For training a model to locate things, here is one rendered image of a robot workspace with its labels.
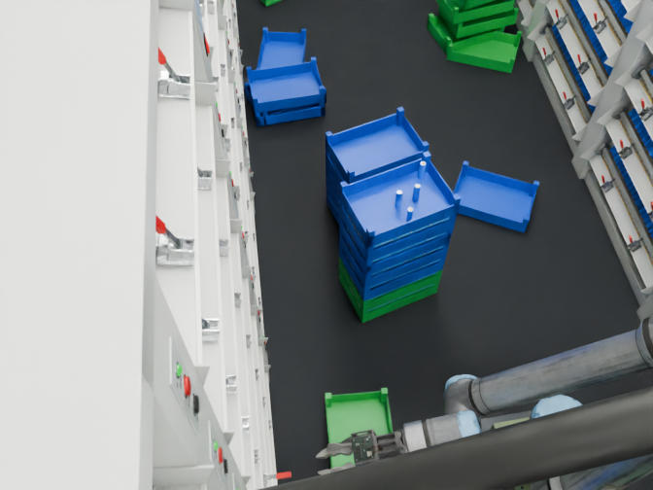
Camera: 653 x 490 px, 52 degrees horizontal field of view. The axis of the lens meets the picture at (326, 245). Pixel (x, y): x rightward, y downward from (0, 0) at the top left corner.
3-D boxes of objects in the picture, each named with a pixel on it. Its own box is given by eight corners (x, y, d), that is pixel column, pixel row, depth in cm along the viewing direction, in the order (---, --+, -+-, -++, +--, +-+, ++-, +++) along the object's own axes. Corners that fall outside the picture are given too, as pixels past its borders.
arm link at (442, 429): (488, 458, 151) (484, 440, 143) (433, 469, 152) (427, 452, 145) (477, 419, 157) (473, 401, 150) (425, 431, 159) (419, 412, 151)
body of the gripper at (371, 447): (347, 433, 152) (399, 421, 150) (355, 442, 159) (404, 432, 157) (352, 467, 147) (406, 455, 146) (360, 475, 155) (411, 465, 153)
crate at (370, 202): (425, 167, 213) (428, 150, 207) (457, 214, 203) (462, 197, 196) (339, 198, 207) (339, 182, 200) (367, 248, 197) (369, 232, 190)
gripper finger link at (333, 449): (311, 439, 155) (350, 436, 153) (317, 446, 160) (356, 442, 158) (311, 453, 153) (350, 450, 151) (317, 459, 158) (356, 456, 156)
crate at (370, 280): (417, 212, 233) (420, 197, 227) (446, 257, 223) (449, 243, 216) (338, 242, 227) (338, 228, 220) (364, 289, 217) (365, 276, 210)
